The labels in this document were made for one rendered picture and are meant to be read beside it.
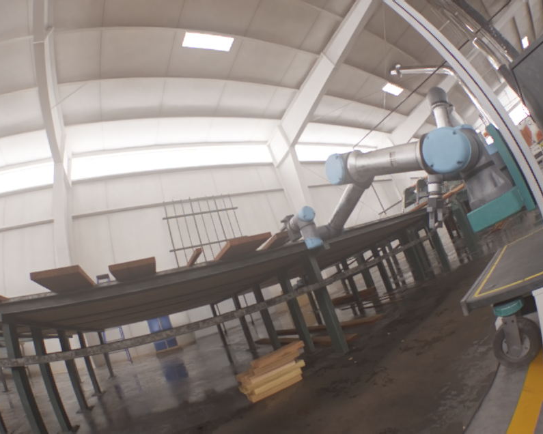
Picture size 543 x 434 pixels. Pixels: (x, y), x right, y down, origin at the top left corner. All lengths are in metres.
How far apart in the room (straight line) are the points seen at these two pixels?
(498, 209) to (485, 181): 0.09
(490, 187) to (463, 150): 0.16
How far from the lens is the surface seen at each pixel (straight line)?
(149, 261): 1.18
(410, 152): 0.76
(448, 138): 0.68
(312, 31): 8.35
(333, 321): 1.85
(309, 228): 1.19
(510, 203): 0.77
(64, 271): 1.14
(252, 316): 7.37
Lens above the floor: 0.56
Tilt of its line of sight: 17 degrees up
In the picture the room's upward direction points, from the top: 20 degrees counter-clockwise
